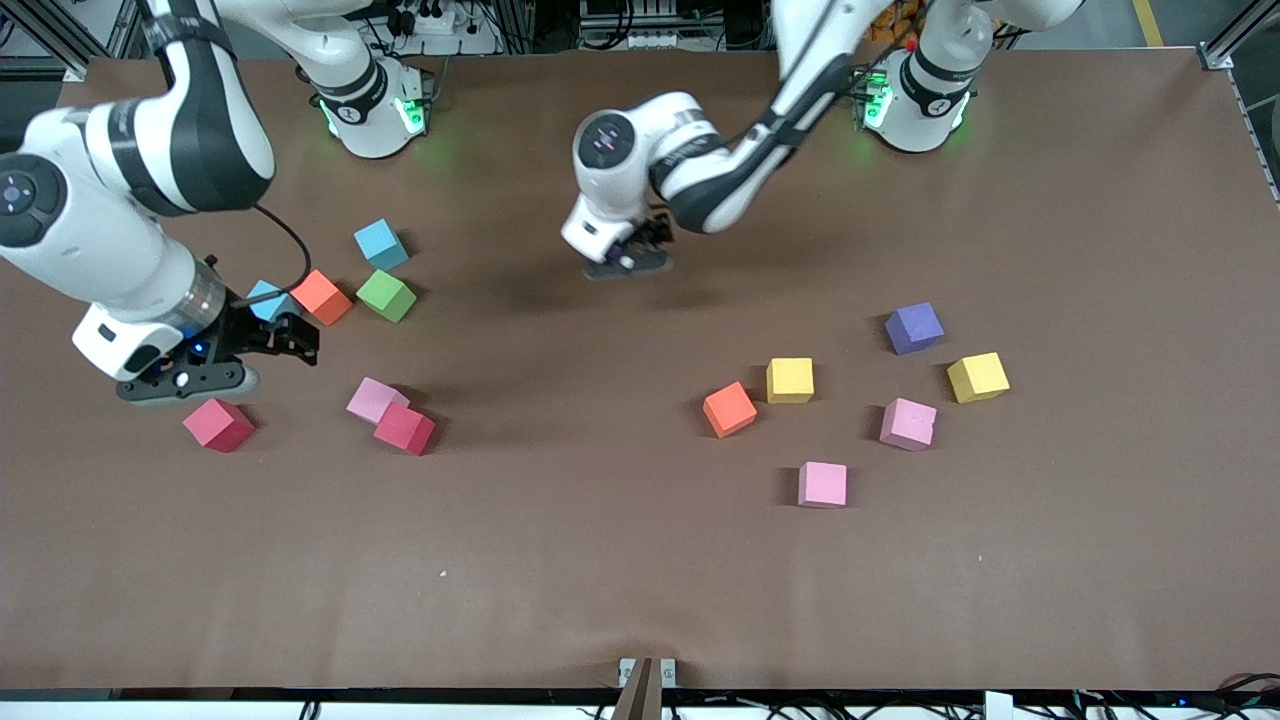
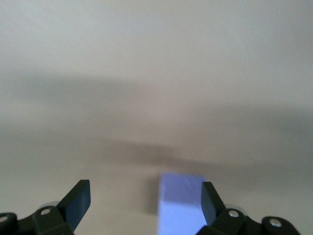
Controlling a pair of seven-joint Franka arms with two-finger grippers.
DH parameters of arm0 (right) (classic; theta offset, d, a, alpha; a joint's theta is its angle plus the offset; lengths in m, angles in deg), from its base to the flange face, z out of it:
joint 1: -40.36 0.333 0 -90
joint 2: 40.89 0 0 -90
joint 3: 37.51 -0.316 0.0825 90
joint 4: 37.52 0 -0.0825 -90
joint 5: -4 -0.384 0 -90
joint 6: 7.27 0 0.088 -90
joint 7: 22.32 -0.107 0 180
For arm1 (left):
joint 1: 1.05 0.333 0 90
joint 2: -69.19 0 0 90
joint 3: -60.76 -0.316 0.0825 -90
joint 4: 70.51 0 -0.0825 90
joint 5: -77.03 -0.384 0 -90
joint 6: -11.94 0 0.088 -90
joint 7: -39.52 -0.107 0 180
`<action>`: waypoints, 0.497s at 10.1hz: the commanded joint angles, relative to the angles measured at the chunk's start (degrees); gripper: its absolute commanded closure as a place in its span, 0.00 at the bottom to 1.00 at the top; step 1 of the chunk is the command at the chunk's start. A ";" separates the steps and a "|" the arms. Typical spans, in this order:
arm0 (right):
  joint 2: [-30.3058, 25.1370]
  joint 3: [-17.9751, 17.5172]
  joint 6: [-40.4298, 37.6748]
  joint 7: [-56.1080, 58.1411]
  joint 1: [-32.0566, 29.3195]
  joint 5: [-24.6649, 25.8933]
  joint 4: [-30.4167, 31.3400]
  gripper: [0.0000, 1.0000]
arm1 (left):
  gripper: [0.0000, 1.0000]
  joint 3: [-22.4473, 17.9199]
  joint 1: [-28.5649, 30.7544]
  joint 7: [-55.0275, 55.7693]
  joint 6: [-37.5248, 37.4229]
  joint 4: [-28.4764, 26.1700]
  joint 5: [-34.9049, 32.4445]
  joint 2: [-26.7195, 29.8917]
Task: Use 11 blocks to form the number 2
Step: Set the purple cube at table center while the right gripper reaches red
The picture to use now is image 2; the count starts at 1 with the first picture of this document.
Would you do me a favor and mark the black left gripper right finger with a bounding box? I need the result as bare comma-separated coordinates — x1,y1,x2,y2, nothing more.
198,181,300,235

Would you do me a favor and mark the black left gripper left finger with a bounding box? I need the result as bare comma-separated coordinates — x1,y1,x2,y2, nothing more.
0,179,91,235

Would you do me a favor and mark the purple foam block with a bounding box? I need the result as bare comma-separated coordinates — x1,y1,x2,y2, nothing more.
156,172,208,235

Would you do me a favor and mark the brown table cover sheet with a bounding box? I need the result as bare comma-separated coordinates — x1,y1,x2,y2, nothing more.
0,0,313,235

